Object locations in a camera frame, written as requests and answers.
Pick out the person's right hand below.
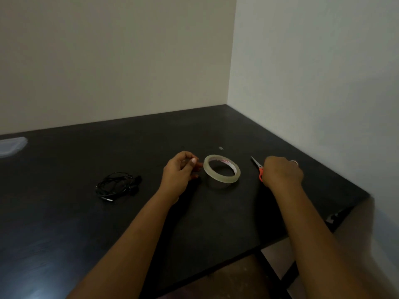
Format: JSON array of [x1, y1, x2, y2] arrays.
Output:
[[260, 156, 304, 193]]

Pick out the person's left hand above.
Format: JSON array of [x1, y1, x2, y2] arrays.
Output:
[[158, 151, 204, 204]]

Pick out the clear adhesive tape roll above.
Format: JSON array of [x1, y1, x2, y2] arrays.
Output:
[[203, 154, 241, 185]]

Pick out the orange-handled scissors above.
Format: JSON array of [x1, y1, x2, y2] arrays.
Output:
[[251, 156, 265, 183]]

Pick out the person's right forearm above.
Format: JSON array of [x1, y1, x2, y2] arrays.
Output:
[[267, 182, 374, 299]]

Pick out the person's left forearm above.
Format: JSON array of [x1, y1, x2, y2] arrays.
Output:
[[66, 187, 179, 299]]

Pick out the black tangled earphones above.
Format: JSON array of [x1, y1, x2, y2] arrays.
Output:
[[95, 172, 143, 203]]

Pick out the black table leg frame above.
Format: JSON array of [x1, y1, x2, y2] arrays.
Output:
[[255, 206, 354, 299]]

